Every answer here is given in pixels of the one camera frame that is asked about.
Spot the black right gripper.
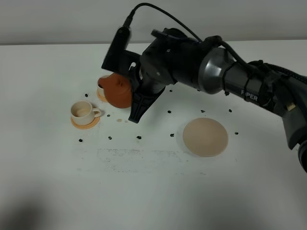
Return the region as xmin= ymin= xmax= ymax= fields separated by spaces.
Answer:
xmin=128 ymin=28 xmax=206 ymax=124

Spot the brown clay teapot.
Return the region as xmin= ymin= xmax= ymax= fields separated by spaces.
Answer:
xmin=104 ymin=73 xmax=132 ymax=109

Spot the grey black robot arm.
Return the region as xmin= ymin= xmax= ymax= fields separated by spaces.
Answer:
xmin=129 ymin=28 xmax=307 ymax=168

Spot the beige round teapot coaster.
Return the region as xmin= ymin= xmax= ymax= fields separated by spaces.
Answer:
xmin=182 ymin=118 xmax=228 ymax=157

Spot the orange coaster far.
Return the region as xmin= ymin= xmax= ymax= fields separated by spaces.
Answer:
xmin=96 ymin=89 xmax=108 ymax=103

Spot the orange coaster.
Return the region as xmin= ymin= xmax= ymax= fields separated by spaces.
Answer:
xmin=96 ymin=89 xmax=108 ymax=103
xmin=70 ymin=117 xmax=100 ymax=130

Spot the white teacup far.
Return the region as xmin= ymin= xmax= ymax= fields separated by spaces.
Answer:
xmin=97 ymin=75 xmax=109 ymax=96

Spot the white teacup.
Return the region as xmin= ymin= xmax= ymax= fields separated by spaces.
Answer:
xmin=97 ymin=75 xmax=109 ymax=96
xmin=71 ymin=100 xmax=102 ymax=125

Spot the orange coaster near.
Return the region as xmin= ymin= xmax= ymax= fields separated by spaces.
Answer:
xmin=70 ymin=117 xmax=100 ymax=130

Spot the white teacup near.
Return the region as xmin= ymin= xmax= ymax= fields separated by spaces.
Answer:
xmin=71 ymin=100 xmax=102 ymax=125

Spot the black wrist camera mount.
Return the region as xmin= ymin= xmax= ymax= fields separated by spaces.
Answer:
xmin=101 ymin=26 xmax=140 ymax=76

